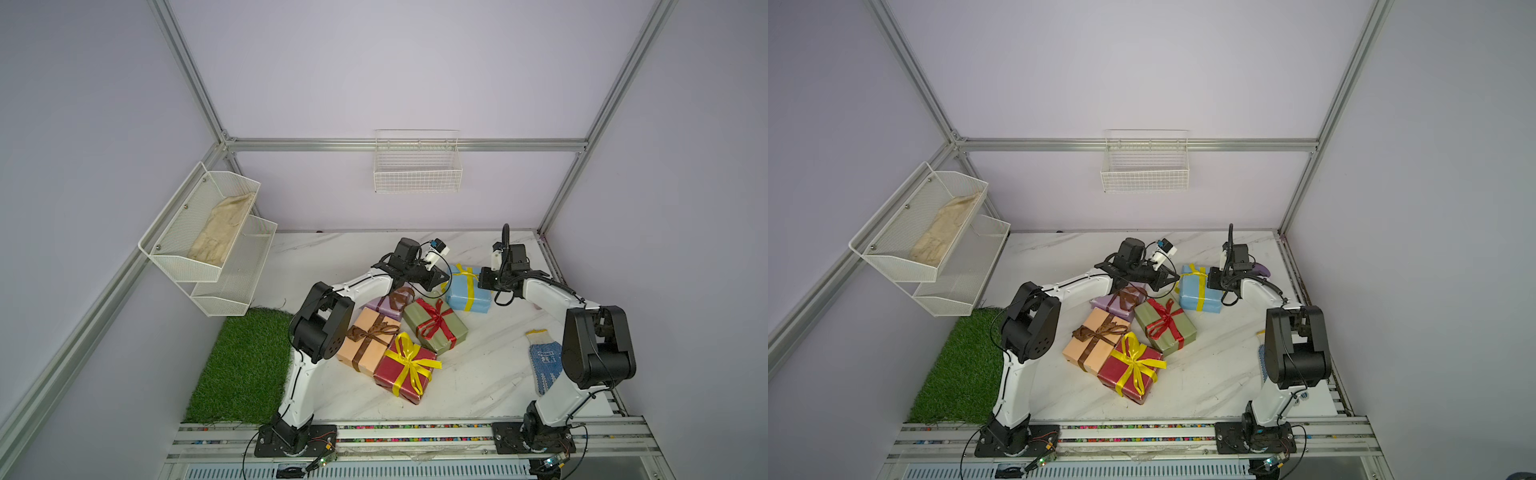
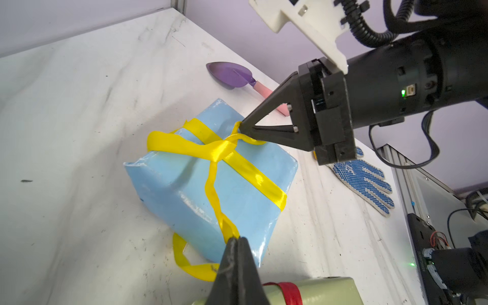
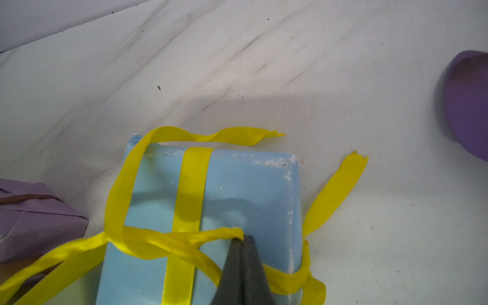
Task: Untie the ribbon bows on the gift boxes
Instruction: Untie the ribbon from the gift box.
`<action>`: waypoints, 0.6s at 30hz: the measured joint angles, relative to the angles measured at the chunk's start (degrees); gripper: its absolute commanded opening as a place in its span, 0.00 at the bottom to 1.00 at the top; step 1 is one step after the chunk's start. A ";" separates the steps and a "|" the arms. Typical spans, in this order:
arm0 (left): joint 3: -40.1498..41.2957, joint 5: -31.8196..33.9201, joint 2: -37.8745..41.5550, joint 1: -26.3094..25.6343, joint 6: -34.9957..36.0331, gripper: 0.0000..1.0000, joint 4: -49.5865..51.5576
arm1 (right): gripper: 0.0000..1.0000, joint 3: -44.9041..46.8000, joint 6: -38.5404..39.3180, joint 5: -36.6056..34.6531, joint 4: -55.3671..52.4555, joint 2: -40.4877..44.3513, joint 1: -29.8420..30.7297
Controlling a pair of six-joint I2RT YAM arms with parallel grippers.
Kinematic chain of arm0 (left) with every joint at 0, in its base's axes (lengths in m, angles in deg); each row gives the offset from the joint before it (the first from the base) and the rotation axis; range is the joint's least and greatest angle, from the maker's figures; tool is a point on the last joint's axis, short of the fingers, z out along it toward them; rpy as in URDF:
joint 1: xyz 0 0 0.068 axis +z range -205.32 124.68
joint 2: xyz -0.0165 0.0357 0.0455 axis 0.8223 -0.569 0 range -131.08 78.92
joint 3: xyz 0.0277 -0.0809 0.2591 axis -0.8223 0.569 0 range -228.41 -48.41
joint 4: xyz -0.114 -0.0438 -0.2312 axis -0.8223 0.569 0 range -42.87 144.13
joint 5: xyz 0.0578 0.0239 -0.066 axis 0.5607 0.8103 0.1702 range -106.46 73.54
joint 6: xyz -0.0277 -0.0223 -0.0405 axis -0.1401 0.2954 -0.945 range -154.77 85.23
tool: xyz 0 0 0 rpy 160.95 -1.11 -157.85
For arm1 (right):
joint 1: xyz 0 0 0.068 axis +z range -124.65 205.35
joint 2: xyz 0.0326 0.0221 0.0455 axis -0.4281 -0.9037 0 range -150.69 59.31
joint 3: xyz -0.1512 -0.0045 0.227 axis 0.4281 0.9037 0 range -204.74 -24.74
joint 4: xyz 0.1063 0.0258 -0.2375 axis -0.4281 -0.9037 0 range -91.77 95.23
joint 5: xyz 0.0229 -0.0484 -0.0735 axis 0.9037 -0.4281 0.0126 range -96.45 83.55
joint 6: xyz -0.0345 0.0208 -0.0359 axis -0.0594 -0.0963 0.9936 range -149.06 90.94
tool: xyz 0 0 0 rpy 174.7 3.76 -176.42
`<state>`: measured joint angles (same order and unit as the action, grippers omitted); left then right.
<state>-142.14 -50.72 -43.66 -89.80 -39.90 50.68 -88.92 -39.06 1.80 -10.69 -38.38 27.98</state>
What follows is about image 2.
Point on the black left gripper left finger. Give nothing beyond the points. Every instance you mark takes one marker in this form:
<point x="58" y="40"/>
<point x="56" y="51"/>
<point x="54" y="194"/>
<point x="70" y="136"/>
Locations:
<point x="225" y="286"/>

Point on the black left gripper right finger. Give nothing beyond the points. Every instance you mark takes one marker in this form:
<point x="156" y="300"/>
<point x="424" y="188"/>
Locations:
<point x="249" y="287"/>

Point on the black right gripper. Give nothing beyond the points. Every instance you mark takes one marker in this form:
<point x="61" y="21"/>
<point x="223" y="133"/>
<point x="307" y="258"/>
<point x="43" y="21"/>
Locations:
<point x="421" y="73"/>

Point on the red ribbon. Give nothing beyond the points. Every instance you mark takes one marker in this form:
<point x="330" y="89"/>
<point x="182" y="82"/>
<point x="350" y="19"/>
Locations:
<point x="290" y="292"/>

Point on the green gift box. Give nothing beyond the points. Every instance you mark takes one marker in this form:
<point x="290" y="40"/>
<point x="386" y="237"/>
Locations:
<point x="329" y="290"/>

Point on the light blue gift box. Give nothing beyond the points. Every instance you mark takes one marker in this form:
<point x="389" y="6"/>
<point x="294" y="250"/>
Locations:
<point x="251" y="185"/>

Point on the yellow ribbon of blue box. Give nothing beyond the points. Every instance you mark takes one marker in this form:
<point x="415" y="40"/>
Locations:
<point x="196" y="139"/>

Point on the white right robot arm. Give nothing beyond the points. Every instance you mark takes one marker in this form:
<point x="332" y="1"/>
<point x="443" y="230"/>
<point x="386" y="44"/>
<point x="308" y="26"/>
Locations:
<point x="410" y="18"/>

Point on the blue dotted work glove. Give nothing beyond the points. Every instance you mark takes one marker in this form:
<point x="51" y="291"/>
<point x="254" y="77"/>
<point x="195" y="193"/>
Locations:
<point x="367" y="181"/>

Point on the purple trowel pink handle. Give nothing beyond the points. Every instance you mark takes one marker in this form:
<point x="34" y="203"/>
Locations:
<point x="235" y="75"/>

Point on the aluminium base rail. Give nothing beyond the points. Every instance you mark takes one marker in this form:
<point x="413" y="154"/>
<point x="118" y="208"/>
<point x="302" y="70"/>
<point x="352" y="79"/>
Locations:
<point x="429" y="205"/>

